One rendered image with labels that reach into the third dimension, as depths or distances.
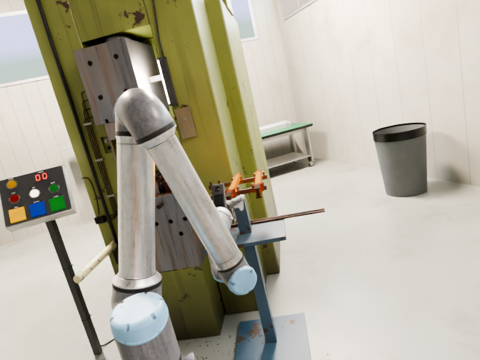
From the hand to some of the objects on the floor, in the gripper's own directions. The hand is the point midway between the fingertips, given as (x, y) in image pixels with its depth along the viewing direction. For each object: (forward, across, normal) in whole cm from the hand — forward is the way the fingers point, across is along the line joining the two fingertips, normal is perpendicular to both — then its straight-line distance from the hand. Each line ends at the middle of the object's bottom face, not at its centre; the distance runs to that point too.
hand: (226, 197), depth 150 cm
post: (+42, -112, -96) cm, 153 cm away
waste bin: (+240, +144, -92) cm, 295 cm away
